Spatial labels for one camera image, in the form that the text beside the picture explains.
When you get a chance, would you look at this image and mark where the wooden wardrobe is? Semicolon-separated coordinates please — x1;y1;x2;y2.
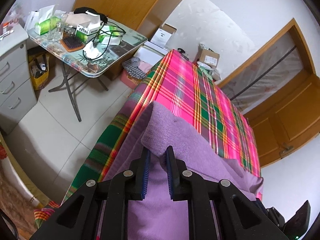
72;0;211;41

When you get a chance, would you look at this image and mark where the checked grey cloth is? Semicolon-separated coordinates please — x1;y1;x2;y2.
121;58;145;78

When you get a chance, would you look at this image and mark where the large white box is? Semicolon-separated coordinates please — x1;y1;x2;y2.
134;42;167;63

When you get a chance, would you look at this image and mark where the printed top folding table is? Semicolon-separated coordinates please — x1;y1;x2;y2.
27;12;148;122

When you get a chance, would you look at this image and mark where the black charger cable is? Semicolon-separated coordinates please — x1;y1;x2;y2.
82;21;127;58

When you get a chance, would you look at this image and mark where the wooden door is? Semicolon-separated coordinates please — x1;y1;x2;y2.
242;70;320;168

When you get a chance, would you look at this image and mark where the pink cloth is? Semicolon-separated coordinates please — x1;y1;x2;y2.
120;61;153;89

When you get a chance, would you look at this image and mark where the glass mug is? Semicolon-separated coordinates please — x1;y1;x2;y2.
47;15;68;43

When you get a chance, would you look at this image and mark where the crumpled white tissue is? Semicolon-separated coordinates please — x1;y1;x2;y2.
83;42;101;60

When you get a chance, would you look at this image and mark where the brown cardboard box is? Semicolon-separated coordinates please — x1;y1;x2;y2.
197;44;221;68

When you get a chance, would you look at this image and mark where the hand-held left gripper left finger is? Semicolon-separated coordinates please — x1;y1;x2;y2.
30;146;152;240

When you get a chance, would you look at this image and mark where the yellow bag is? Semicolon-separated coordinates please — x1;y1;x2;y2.
28;52;51;91

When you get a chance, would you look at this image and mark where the wooden hairbrush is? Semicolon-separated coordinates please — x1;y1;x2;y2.
60;36;85;53

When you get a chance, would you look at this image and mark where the grey parcel bags pile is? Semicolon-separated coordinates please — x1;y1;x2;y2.
196;61;222;81

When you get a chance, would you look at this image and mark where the wooden door frame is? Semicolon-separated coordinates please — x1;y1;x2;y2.
215;17;320;88

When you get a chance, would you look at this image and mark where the pink plaid bed sheet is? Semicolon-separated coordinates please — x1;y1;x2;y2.
34;49;262;230

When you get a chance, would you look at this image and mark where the black pouch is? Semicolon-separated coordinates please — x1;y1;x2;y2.
74;6;108;23

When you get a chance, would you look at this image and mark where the white green medicine box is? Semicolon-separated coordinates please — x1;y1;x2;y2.
76;21;102;43

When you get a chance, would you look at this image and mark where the clear plastic door curtain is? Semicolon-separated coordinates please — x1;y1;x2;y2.
220;40;304;114

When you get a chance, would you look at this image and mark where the green tissue pack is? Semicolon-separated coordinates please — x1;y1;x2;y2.
98;26;123;46
33;4;63;36

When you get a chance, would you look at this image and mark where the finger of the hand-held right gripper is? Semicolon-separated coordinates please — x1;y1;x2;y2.
254;199;272;222

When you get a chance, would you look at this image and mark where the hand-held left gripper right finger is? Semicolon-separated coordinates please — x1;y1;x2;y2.
166;145;288;240

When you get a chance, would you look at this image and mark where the grey drawer cabinet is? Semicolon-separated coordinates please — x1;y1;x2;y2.
0;25;38;135

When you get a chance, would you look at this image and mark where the open white box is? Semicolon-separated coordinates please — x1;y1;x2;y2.
151;24;178;49

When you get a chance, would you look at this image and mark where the metal door handle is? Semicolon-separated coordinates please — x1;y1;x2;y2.
280;142;294;156

